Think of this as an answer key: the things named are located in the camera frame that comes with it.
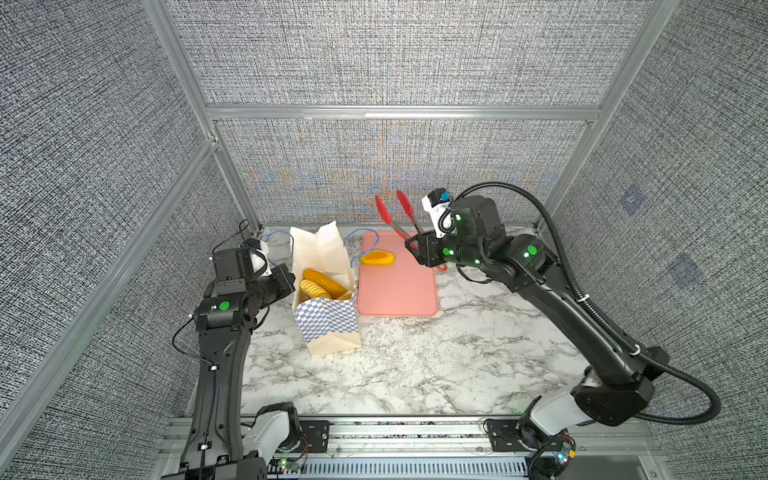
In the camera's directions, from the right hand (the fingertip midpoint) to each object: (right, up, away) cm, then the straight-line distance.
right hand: (415, 236), depth 67 cm
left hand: (-29, -9, +6) cm, 31 cm away
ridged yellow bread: (-27, -14, +17) cm, 35 cm away
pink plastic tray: (0, -15, +33) cm, 37 cm away
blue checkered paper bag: (-22, -23, +11) cm, 34 cm away
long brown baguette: (-22, -14, +19) cm, 32 cm away
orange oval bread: (-9, -5, +39) cm, 40 cm away
